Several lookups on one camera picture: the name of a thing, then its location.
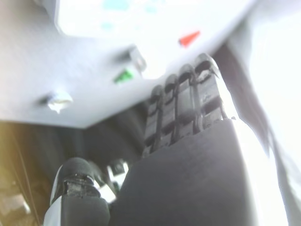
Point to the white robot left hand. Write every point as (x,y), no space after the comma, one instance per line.
(188,176)

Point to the white power strip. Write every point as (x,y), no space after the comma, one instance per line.
(129,16)

